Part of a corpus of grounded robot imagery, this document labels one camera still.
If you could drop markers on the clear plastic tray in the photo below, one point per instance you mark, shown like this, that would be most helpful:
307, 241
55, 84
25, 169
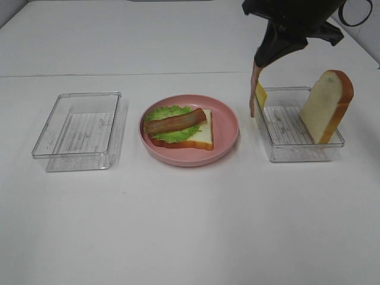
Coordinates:
284, 136
84, 131

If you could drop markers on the clear plastic tray left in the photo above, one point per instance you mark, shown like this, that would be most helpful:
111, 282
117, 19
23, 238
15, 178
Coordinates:
84, 131

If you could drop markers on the yellow cheese slice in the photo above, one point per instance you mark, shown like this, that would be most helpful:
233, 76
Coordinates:
261, 95

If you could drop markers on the green lettuce leaf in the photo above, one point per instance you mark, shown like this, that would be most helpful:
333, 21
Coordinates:
169, 111

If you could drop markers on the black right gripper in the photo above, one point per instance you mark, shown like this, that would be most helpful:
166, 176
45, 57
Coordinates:
302, 18

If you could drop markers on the bread slice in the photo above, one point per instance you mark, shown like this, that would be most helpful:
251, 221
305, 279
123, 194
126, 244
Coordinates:
201, 140
326, 105

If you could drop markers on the pink round plate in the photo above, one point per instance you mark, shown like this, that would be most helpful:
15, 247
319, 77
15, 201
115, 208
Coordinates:
225, 132

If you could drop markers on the clear plastic tray right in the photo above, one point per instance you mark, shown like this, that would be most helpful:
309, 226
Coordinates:
284, 136

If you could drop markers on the bacon strip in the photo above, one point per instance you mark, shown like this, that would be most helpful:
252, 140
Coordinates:
176, 123
256, 70

